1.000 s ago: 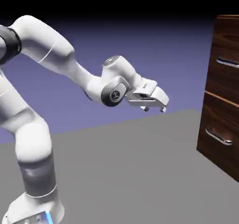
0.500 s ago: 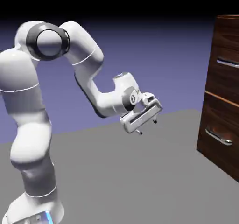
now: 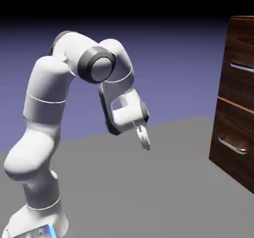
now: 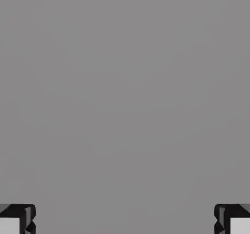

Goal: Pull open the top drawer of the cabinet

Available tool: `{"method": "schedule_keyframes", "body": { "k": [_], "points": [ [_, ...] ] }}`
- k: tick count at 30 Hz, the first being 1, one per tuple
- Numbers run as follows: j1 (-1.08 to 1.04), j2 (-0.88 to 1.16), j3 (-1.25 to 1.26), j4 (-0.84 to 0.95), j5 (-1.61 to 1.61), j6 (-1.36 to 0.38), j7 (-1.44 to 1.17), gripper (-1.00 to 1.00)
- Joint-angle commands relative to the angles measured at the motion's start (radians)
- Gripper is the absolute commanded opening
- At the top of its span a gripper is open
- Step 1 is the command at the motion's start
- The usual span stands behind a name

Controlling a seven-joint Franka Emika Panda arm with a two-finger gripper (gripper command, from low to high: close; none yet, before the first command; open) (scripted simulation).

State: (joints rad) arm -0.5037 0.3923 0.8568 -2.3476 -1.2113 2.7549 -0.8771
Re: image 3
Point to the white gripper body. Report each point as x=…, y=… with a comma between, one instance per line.
x=144, y=137

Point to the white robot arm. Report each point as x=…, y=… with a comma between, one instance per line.
x=45, y=87

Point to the dark wood drawer front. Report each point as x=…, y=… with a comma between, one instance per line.
x=238, y=49
x=230, y=127

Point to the dark wood cabinet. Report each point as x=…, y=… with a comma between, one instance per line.
x=234, y=107

